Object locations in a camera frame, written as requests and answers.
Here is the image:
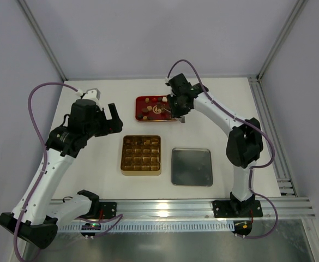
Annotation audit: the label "gold chocolate box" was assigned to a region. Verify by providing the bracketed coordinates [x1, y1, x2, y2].
[120, 135, 161, 176]

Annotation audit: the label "red chocolate tray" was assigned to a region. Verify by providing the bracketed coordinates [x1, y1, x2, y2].
[135, 96, 176, 122]

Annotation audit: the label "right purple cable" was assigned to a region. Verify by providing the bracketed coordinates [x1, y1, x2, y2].
[166, 59, 280, 240]

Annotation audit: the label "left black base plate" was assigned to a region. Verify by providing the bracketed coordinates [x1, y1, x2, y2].
[99, 201, 117, 221]

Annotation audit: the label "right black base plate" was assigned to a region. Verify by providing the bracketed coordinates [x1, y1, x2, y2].
[212, 200, 263, 218]

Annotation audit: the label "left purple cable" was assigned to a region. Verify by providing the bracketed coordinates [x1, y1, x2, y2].
[13, 82, 123, 260]

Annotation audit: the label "slotted cable duct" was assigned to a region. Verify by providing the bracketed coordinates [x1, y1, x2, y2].
[58, 219, 234, 234]

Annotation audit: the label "silver tin lid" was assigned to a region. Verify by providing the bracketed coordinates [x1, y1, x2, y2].
[171, 147, 213, 187]

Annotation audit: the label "aluminium rail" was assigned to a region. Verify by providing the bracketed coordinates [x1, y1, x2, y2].
[50, 198, 317, 219]

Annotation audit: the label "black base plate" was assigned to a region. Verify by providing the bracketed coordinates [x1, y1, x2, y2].
[212, 200, 263, 218]
[99, 201, 117, 221]

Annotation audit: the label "metal tongs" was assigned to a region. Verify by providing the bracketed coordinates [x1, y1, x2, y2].
[160, 105, 186, 123]

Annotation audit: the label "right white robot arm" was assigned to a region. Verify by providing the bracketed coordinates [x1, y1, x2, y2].
[166, 74, 263, 216]

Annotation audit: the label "purple cable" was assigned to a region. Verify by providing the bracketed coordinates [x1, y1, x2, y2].
[166, 59, 280, 240]
[13, 82, 123, 260]

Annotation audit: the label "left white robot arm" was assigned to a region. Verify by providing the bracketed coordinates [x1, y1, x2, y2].
[0, 99, 123, 249]

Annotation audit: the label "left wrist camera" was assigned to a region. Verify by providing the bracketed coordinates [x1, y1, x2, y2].
[83, 88, 100, 103]

